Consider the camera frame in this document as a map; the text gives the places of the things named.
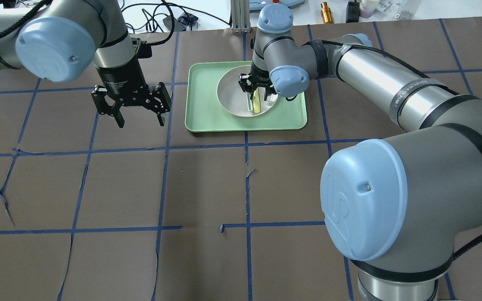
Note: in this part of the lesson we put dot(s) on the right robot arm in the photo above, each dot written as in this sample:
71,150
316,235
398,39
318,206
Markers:
394,205

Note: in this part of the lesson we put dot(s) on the white cup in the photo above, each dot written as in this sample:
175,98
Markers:
368,7

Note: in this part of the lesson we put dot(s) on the white round plate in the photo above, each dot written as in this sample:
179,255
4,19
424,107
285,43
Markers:
234,100

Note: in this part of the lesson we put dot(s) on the black power adapter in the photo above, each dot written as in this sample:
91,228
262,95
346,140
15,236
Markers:
352,11

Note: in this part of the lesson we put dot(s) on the mint green tray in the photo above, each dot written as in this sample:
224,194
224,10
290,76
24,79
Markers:
204,113

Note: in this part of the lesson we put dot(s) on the aluminium frame post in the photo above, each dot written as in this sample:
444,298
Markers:
239,13

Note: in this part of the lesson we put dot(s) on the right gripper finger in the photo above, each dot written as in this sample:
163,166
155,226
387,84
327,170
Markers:
269,90
246,84

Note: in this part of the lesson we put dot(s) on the yellow orange tool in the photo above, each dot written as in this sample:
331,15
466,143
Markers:
326,13

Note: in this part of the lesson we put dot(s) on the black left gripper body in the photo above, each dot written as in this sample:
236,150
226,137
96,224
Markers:
121,78

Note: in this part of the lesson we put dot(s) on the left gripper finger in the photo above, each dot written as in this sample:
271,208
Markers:
99,93
159,101

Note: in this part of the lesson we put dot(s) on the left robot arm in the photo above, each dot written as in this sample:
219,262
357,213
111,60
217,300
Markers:
58,39

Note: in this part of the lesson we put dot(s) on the pale green plastic spoon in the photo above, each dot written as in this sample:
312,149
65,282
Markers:
250,107

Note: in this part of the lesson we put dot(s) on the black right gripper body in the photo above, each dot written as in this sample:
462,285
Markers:
259,78

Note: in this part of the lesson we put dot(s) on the yellow plastic fork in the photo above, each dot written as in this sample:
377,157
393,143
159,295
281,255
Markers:
256,103

